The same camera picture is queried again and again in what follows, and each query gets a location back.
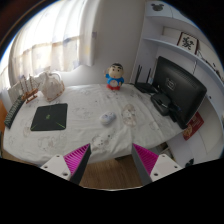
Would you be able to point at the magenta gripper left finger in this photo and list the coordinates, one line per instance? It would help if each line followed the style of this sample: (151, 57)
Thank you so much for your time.
(70, 167)

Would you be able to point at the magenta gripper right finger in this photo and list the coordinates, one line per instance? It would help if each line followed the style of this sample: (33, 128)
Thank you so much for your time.
(150, 166)

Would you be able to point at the black green mouse pad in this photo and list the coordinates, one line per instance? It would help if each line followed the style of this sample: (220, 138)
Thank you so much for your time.
(50, 118)

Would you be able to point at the white computer mouse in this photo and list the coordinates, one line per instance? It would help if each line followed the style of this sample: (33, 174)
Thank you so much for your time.
(107, 118)

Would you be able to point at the white patterned tablecloth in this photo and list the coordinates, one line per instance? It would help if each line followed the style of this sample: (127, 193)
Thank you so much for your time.
(137, 122)

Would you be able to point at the red booklet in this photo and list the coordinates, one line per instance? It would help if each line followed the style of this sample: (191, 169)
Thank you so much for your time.
(193, 126)

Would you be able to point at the black monitor stand base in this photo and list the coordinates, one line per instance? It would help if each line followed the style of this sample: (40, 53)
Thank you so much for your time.
(162, 103)

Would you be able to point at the black keyboard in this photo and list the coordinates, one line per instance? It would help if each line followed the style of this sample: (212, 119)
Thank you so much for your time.
(13, 112)

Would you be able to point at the black wifi router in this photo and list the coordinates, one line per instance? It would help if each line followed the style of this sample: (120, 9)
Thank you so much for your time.
(143, 87)

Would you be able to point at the black computer monitor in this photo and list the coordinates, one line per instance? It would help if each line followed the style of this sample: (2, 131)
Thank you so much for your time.
(185, 91)

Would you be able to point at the wooden model sailboat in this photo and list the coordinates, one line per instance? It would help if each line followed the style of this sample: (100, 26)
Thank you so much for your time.
(29, 92)

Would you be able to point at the cartoon boy figurine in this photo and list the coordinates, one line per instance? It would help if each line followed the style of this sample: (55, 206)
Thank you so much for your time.
(114, 76)

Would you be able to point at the framed picture on shelf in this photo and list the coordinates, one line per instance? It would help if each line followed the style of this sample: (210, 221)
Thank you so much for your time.
(188, 42)

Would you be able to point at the white sheer curtain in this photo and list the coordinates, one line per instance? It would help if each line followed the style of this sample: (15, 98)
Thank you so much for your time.
(61, 37)

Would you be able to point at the white wall shelf unit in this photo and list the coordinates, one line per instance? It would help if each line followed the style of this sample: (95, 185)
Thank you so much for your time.
(162, 26)

